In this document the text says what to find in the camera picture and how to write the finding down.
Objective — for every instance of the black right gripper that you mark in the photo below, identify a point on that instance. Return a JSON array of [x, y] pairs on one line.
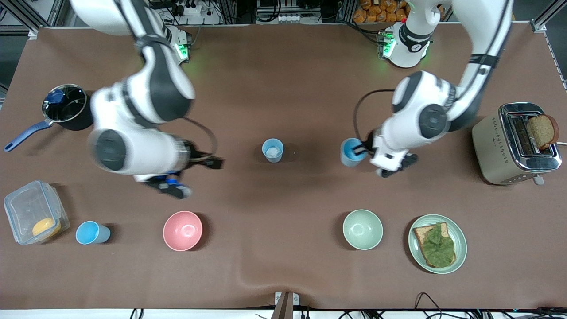
[[198, 156]]

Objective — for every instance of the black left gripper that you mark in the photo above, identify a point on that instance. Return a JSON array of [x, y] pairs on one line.
[[367, 146]]

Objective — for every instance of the blue plastic cup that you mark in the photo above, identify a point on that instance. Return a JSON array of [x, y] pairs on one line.
[[91, 233], [350, 155]]

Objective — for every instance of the blue cup with white ball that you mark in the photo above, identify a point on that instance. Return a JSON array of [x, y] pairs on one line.
[[272, 150]]

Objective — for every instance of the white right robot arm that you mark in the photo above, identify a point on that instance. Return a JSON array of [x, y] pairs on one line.
[[141, 115]]

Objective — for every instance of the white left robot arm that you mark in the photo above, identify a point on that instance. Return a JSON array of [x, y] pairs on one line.
[[425, 110]]

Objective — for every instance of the pink bowl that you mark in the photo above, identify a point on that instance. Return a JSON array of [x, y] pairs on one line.
[[182, 231]]

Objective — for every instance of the pale green bowl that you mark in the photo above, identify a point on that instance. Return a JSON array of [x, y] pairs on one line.
[[363, 229]]

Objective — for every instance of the green lettuce leaf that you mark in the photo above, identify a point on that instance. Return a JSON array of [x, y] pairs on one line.
[[439, 250]]

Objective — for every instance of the beige chrome toaster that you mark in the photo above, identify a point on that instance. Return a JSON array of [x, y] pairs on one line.
[[496, 146]]

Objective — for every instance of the pale green plate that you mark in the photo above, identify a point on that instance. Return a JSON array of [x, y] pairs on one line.
[[460, 243]]

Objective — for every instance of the bag of orange buns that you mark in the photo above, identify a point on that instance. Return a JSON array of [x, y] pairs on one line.
[[381, 11]]

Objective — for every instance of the white socket strip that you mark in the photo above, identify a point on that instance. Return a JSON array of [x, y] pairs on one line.
[[291, 18]]

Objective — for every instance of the white power strip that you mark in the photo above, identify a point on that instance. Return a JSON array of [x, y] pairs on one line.
[[191, 8]]

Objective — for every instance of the blue item inside saucepan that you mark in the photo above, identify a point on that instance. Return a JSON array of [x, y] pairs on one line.
[[56, 95]]

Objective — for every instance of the yellow orange round food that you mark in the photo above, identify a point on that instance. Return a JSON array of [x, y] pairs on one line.
[[46, 227]]

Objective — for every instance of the clear plastic lidded container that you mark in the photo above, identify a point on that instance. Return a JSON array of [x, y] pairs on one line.
[[31, 208]]

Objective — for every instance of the dark brown bread slice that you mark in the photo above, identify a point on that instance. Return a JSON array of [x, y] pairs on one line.
[[542, 130]]

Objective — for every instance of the grey metal camera bracket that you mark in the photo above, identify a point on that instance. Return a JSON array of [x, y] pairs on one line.
[[286, 303]]

